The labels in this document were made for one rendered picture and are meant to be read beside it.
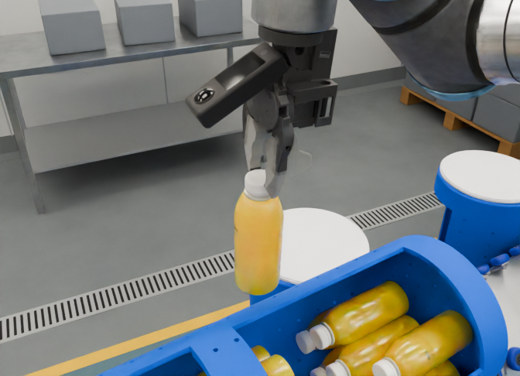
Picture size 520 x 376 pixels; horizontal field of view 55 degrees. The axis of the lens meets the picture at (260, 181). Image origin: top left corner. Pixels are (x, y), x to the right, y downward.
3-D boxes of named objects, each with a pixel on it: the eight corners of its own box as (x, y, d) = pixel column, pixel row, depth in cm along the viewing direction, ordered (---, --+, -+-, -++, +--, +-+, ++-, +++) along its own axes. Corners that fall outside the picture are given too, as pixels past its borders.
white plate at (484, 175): (511, 148, 156) (511, 151, 156) (425, 152, 154) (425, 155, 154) (566, 197, 132) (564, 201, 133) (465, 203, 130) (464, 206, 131)
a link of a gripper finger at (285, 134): (293, 174, 58) (295, 101, 55) (282, 177, 58) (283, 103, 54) (273, 161, 62) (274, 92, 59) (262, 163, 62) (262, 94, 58)
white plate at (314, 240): (226, 248, 115) (226, 252, 115) (330, 302, 101) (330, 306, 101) (293, 195, 133) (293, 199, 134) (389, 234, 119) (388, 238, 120)
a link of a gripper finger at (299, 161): (316, 198, 64) (319, 129, 60) (275, 209, 61) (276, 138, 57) (302, 189, 66) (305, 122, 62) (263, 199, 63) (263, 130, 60)
